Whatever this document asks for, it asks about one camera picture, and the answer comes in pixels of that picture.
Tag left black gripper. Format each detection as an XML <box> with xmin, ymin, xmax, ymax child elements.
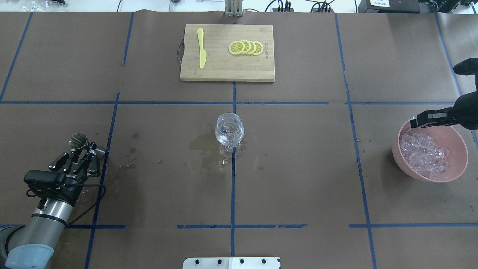
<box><xmin>48</xmin><ymin>142</ymin><xmax>101</xmax><ymax>185</ymax></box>

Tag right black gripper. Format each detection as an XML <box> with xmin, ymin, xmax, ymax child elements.
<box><xmin>409</xmin><ymin>91</ymin><xmax>478</xmax><ymax>130</ymax></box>

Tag steel cocktail jigger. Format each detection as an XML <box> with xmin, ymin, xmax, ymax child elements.
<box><xmin>69</xmin><ymin>132</ymin><xmax>106</xmax><ymax>157</ymax></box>

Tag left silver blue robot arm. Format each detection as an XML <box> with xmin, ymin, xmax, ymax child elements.
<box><xmin>1</xmin><ymin>138</ymin><xmax>105</xmax><ymax>269</ymax></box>

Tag pink bowl of ice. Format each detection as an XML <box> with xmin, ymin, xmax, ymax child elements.
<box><xmin>392</xmin><ymin>121</ymin><xmax>468</xmax><ymax>183</ymax></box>

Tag clear wine glass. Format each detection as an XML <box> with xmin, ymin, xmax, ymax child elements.
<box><xmin>215</xmin><ymin>112</ymin><xmax>245</xmax><ymax>159</ymax></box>

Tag black box with label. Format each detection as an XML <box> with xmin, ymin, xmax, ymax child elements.
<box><xmin>357</xmin><ymin>0</ymin><xmax>420</xmax><ymax>14</ymax></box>

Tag yellow plastic knife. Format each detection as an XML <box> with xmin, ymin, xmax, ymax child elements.
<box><xmin>197</xmin><ymin>28</ymin><xmax>208</xmax><ymax>69</ymax></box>

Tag bamboo cutting board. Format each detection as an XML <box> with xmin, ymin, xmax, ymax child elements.
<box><xmin>180</xmin><ymin>24</ymin><xmax>276</xmax><ymax>83</ymax></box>

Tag lemon slices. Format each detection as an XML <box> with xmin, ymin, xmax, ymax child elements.
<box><xmin>228</xmin><ymin>40</ymin><xmax>265</xmax><ymax>56</ymax></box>

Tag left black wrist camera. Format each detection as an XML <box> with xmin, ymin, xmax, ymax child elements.
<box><xmin>24</xmin><ymin>170</ymin><xmax>66</xmax><ymax>197</ymax></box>

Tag aluminium frame post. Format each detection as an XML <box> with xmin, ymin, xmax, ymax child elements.
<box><xmin>225</xmin><ymin>0</ymin><xmax>244</xmax><ymax>18</ymax></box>

